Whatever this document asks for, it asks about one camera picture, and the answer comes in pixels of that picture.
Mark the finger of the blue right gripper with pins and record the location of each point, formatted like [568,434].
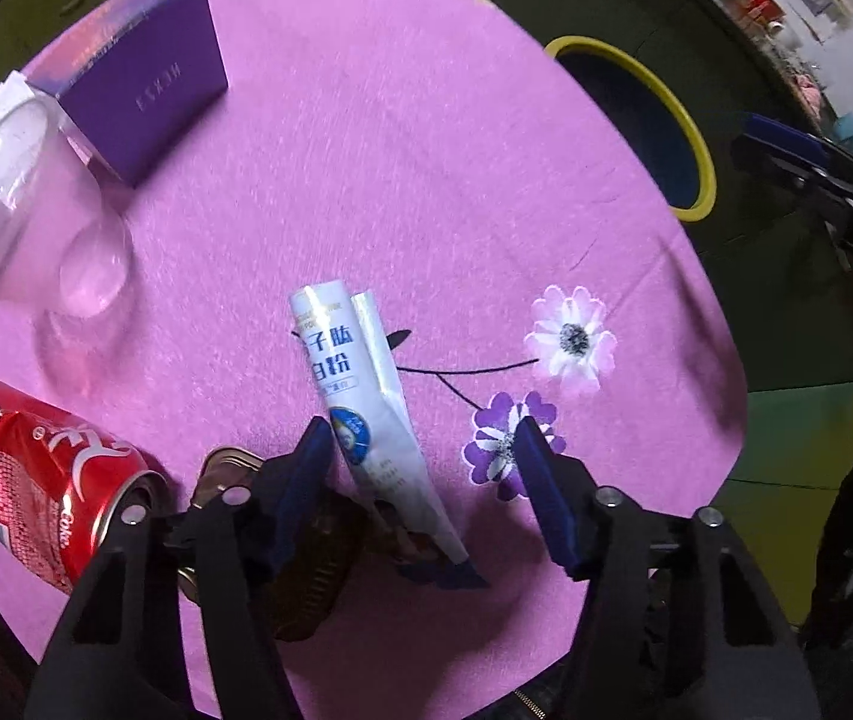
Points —
[773,165]
[777,135]

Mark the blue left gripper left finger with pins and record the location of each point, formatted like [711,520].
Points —
[302,478]

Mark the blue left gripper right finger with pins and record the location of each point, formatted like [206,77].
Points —
[554,484]

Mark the white blue powder sachet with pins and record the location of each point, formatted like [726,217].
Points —
[355,372]

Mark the red cola can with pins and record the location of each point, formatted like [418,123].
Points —
[62,481]

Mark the clear plastic cup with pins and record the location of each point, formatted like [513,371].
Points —
[62,246]

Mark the purple cardboard box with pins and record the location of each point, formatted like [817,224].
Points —
[131,77]

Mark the yellow rimmed dark trash bin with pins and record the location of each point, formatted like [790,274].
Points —
[656,125]

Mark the blue cup on counter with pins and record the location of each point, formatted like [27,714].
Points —
[842,131]

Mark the red box on counter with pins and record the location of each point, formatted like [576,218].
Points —
[759,12]

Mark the pink floral tablecloth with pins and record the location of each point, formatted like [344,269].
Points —
[366,277]

